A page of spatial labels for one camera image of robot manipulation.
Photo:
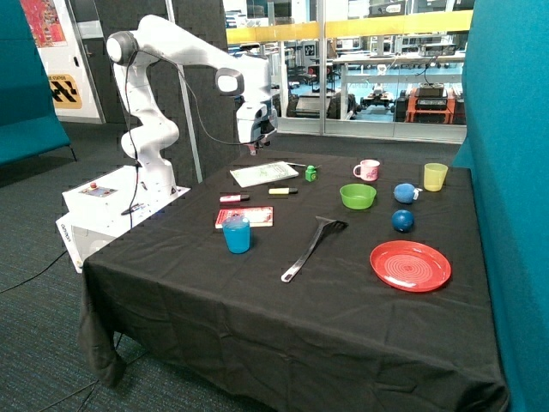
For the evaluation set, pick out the blue plastic cup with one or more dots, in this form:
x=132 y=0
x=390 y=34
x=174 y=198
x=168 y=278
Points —
x=236 y=230

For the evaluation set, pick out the white green book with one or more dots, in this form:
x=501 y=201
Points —
x=263 y=174

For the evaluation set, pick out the yellow black sign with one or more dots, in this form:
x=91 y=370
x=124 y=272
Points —
x=64 y=91

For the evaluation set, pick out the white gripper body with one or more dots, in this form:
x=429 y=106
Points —
x=257 y=122

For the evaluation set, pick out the pink mug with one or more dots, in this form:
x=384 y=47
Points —
x=367 y=170

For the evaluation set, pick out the dark blue ball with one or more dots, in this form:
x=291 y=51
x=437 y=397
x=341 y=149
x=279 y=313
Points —
x=402 y=221

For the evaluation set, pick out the teal sofa left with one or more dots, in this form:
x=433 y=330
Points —
x=29 y=124

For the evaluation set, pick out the red book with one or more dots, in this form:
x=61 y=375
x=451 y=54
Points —
x=257 y=216

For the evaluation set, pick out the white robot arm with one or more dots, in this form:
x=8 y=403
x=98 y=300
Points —
x=155 y=39

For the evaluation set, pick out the red plate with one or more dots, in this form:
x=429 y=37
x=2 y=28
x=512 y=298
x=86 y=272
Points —
x=410 y=266

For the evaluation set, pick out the black spatula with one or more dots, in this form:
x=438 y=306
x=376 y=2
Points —
x=325 y=226

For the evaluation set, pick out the green bowl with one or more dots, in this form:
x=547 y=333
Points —
x=358 y=196

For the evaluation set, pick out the pink highlighter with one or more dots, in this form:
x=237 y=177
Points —
x=234 y=198

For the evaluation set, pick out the green toy block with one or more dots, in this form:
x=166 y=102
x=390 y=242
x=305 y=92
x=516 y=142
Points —
x=311 y=173

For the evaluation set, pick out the yellow highlighter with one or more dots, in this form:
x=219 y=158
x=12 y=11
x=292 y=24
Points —
x=283 y=191

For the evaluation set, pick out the yellow plastic cup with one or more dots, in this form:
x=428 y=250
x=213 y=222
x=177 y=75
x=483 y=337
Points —
x=434 y=176

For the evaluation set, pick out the black tablecloth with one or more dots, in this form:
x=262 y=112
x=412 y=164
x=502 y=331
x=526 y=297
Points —
x=335 y=338

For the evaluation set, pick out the red poster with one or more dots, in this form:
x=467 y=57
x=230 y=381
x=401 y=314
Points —
x=43 y=20

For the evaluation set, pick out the orange black cart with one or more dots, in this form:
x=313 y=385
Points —
x=431 y=103

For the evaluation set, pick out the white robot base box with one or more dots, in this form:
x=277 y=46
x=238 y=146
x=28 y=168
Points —
x=105 y=208

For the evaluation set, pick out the white lab table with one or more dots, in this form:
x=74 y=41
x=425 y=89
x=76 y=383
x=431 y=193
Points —
x=384 y=84

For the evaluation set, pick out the teal partition right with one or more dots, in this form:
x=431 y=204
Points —
x=505 y=84

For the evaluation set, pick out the light blue soft ball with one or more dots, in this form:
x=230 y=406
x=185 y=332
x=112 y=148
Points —
x=406 y=193

